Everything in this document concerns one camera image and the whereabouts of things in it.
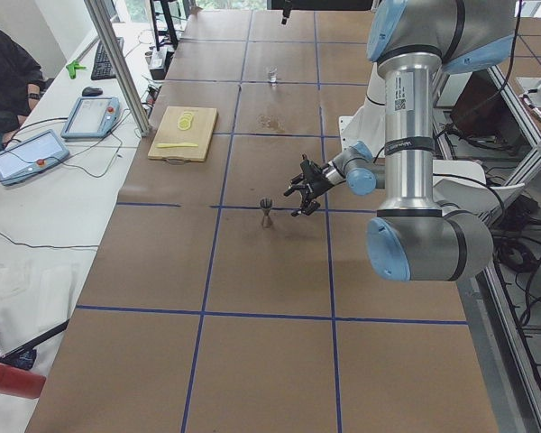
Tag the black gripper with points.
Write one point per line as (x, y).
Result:
(318, 181)

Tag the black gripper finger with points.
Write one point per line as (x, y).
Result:
(286, 11)

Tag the steel double jigger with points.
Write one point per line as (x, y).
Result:
(266, 207)

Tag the small clear glass beaker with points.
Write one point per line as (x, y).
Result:
(272, 75)

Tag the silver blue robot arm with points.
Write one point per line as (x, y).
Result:
(413, 237)

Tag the bamboo cutting board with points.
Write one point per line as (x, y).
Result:
(200, 132)

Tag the yellow plastic knife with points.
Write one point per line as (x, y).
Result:
(176, 145)

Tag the white plastic chair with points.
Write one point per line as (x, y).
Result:
(460, 185)

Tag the black keyboard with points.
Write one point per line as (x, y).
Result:
(102, 66)

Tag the black computer mouse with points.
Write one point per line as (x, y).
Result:
(91, 92)

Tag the far blue teach pendant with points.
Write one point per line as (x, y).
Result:
(91, 118)

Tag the blue teach pendant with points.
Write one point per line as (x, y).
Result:
(91, 118)
(31, 157)

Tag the green plastic clamp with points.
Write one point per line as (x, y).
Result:
(73, 67)

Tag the black tripod leg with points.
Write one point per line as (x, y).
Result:
(38, 340)

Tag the near blue teach pendant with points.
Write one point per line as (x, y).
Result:
(31, 157)

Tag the person in black sweater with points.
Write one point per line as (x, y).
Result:
(21, 86)

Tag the red cylinder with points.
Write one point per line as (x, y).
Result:
(20, 383)

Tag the aluminium frame post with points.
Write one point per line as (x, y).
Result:
(102, 22)

